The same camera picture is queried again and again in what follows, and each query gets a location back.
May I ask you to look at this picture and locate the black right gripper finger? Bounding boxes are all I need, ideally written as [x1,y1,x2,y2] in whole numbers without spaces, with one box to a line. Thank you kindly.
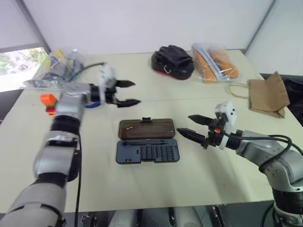
[187,114,215,126]
[177,128,207,145]

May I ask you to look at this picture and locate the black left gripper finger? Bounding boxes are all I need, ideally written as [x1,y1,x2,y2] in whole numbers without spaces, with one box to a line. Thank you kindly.
[116,98,142,108]
[117,80,136,89]

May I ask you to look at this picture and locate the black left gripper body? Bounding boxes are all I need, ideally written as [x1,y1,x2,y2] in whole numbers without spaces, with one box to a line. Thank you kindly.
[104,81,119,105]

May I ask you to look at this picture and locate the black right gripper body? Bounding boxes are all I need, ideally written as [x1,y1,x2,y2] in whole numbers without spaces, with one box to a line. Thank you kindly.
[201,118,224,150]

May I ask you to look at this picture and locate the dark screwdriver bit case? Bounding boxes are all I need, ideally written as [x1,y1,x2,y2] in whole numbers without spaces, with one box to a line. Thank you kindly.
[115,116,178,165]

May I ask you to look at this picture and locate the black pouch bag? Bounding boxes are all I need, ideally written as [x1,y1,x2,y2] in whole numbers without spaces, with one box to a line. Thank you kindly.
[151,44,196,81]

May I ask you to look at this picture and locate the clear bag of orange insoles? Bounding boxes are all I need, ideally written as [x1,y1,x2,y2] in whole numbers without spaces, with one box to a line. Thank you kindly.
[191,42,240,84]

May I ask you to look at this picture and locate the clear bag of blue packets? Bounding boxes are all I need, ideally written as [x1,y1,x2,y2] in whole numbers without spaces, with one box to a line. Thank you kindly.
[23,48,85,89]

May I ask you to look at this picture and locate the red and green toy blocks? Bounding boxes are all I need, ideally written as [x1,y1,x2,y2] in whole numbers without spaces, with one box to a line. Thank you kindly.
[45,100,59,117]

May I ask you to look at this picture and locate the orange toy block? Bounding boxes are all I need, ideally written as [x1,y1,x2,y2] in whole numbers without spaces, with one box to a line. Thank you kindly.
[39,93,58,106]

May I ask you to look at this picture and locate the brown paper bag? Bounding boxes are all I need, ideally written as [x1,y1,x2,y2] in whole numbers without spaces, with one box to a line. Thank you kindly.
[224,71,291,119]

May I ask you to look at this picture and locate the grey rounded shape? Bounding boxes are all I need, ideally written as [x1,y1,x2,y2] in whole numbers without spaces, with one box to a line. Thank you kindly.
[110,209,138,227]

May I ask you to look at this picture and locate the white roller blind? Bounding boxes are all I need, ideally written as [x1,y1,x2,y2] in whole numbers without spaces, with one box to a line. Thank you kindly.
[0,0,41,50]

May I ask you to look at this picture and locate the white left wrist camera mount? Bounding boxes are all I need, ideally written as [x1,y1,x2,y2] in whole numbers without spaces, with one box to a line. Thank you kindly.
[98,64,117,103]

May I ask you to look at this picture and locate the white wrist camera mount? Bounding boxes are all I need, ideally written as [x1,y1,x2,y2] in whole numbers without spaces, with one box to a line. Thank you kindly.
[98,64,117,103]
[214,101,238,150]

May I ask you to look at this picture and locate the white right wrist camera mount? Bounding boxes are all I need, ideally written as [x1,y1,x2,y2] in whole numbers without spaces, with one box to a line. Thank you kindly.
[214,101,238,150]

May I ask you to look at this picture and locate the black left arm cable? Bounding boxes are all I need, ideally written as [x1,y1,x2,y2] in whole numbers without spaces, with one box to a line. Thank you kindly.
[73,61,106,227]

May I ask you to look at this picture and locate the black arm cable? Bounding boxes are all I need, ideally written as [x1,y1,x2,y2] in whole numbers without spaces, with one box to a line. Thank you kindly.
[73,61,106,227]
[223,131,303,173]

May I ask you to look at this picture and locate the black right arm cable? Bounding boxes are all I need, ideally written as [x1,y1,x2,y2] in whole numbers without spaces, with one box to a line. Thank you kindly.
[223,131,303,173]

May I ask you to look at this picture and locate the dark window frame post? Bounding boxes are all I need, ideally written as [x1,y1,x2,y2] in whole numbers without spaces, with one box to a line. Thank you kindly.
[20,0,52,55]

